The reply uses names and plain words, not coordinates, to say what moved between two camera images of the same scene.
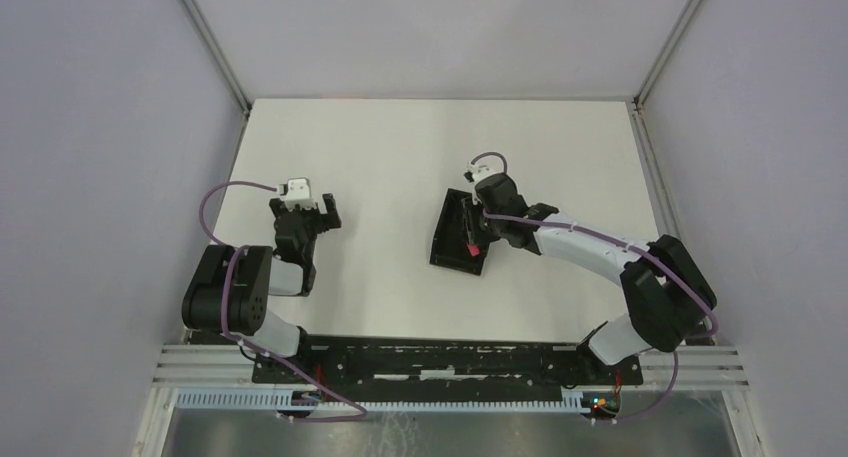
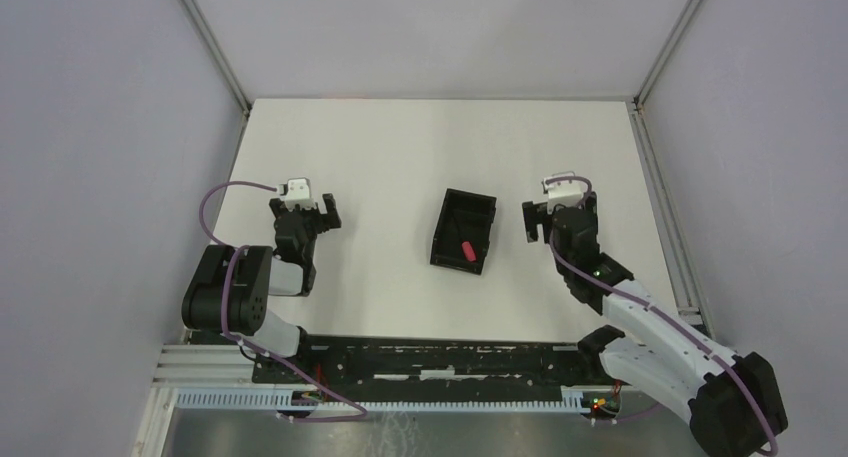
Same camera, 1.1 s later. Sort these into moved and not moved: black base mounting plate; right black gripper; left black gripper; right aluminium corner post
Moved: right black gripper
Not moved: black base mounting plate; left black gripper; right aluminium corner post
